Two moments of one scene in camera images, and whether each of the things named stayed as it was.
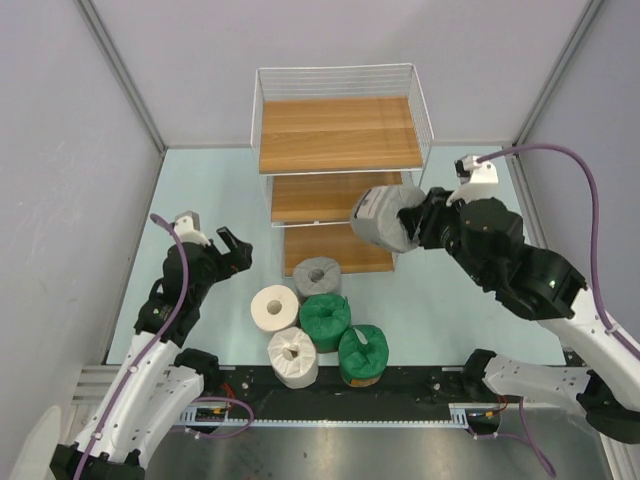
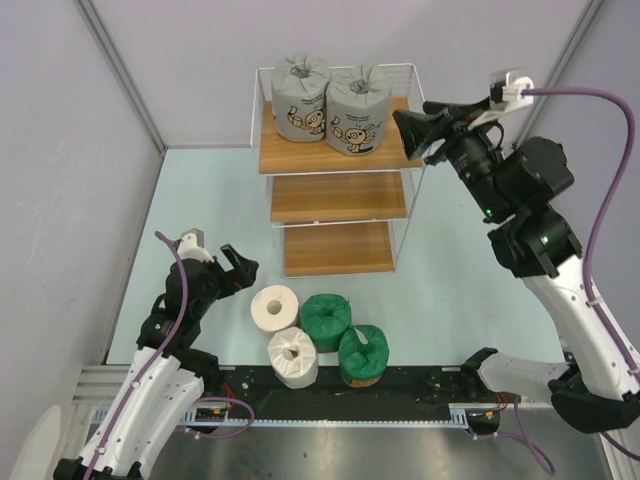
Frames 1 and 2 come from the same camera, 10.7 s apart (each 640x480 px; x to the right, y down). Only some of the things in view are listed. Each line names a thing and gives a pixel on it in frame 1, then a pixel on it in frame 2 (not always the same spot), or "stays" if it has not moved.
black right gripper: (427, 226) -> (447, 138)
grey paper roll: (317, 276) -> (358, 103)
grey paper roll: (374, 216) -> (298, 97)
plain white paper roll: (274, 307) stays
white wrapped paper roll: (294, 358) stays
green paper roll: (363, 352) stays
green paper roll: (325, 318) stays
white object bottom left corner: (35, 457) stays
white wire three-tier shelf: (323, 133) stays
